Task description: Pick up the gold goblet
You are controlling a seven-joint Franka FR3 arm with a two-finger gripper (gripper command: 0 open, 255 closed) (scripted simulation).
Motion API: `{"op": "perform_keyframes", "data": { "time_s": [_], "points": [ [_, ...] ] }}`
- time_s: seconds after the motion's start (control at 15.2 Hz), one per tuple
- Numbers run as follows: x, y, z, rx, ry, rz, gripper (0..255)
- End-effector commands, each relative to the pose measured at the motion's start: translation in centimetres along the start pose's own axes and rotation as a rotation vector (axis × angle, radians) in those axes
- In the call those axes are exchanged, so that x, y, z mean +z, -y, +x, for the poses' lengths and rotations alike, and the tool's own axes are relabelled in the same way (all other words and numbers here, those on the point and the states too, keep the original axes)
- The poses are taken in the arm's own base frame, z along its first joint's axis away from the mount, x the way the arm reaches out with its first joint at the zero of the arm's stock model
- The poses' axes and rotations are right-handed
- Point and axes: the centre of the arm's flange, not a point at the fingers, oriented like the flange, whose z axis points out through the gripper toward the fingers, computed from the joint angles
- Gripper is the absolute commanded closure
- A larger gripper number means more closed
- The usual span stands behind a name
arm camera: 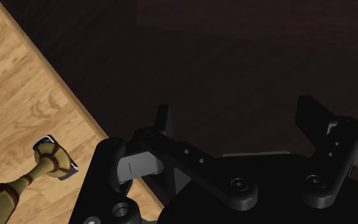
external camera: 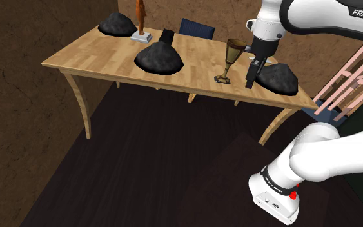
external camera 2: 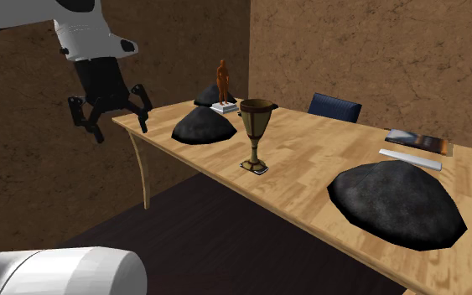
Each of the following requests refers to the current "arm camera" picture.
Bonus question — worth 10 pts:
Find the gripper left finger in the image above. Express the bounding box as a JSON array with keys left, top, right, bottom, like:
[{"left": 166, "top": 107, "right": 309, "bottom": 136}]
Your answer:
[{"left": 68, "top": 104, "right": 259, "bottom": 224}]

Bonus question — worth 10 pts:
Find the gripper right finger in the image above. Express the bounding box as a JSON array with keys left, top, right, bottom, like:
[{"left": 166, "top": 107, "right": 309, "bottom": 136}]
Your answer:
[{"left": 294, "top": 94, "right": 358, "bottom": 209}]

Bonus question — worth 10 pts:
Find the dark wooden table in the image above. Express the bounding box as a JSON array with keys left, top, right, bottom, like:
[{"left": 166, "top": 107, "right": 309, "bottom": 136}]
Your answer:
[{"left": 0, "top": 0, "right": 358, "bottom": 208}]

